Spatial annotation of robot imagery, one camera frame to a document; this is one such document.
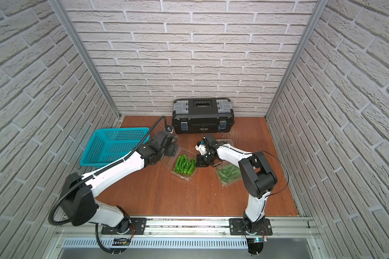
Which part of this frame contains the clear clamshell container with peppers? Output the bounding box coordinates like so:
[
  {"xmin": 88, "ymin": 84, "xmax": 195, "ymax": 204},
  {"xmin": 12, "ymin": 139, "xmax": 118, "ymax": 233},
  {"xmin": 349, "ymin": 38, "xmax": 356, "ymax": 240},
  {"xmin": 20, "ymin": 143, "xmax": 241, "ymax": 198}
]
[{"xmin": 165, "ymin": 147, "xmax": 197, "ymax": 181}]

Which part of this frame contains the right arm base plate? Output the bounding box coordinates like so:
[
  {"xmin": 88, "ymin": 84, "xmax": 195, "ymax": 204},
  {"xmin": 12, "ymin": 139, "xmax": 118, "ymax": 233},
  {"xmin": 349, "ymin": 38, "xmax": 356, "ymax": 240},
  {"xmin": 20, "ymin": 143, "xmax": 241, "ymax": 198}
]
[{"xmin": 229, "ymin": 218, "xmax": 273, "ymax": 236}]

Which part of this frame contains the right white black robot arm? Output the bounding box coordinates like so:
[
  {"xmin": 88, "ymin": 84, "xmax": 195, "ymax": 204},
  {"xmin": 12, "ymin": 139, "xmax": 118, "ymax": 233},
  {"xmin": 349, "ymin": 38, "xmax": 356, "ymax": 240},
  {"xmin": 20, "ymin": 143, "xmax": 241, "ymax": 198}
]
[{"xmin": 195, "ymin": 134, "xmax": 278, "ymax": 235}]

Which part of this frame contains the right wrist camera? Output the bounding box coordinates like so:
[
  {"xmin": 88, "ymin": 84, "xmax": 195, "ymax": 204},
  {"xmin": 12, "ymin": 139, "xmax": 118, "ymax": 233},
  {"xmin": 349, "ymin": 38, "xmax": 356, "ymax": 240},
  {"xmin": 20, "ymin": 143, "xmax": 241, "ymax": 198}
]
[{"xmin": 195, "ymin": 141, "xmax": 207, "ymax": 155}]

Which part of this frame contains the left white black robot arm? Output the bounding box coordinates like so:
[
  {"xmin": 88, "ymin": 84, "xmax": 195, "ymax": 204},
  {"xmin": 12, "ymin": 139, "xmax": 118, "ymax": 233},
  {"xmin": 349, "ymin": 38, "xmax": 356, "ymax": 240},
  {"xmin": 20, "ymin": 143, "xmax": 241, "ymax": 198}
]
[{"xmin": 48, "ymin": 126, "xmax": 178, "ymax": 234}]

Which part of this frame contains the teal plastic perforated basket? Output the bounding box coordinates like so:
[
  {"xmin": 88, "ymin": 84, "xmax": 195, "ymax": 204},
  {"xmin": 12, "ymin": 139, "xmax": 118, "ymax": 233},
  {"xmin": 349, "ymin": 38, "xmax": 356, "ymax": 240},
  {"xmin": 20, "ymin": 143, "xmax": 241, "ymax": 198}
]
[{"xmin": 80, "ymin": 127, "xmax": 149, "ymax": 168}]

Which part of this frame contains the middle clear pepper container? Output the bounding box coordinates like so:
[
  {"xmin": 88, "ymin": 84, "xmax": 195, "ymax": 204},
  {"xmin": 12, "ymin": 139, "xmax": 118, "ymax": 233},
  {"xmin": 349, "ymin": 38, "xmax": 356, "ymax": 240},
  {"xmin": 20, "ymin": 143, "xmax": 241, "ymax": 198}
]
[{"xmin": 216, "ymin": 162, "xmax": 242, "ymax": 186}]

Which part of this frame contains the clear pepper container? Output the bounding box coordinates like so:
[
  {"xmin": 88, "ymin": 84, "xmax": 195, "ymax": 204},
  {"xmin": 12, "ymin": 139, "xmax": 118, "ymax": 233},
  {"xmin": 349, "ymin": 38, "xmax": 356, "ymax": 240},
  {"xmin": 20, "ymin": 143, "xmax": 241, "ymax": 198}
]
[
  {"xmin": 211, "ymin": 139, "xmax": 233, "ymax": 149},
  {"xmin": 216, "ymin": 162, "xmax": 242, "ymax": 186}
]

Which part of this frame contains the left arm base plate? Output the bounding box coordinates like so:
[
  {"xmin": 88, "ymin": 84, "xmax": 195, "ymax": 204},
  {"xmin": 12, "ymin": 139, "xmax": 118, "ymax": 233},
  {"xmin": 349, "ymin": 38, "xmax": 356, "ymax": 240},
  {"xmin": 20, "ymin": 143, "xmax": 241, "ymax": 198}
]
[{"xmin": 101, "ymin": 218, "xmax": 148, "ymax": 235}]

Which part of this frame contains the black grey toolbox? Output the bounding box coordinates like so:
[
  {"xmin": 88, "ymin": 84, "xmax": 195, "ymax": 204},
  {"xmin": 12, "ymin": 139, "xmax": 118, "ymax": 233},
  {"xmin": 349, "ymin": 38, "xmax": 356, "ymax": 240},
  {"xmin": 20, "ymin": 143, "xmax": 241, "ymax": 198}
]
[{"xmin": 172, "ymin": 98, "xmax": 234, "ymax": 134}]

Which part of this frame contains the aluminium front rail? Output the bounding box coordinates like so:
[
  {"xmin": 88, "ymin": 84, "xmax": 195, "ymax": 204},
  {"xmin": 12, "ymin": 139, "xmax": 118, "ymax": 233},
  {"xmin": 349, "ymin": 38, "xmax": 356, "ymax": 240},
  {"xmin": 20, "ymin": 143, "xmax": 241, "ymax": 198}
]
[{"xmin": 54, "ymin": 215, "xmax": 318, "ymax": 240}]

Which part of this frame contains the far clear pepper container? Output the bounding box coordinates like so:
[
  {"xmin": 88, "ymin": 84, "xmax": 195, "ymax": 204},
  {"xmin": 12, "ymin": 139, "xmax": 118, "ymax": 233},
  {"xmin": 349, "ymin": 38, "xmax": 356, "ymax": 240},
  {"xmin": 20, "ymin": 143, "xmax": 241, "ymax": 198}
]
[{"xmin": 211, "ymin": 139, "xmax": 233, "ymax": 149}]

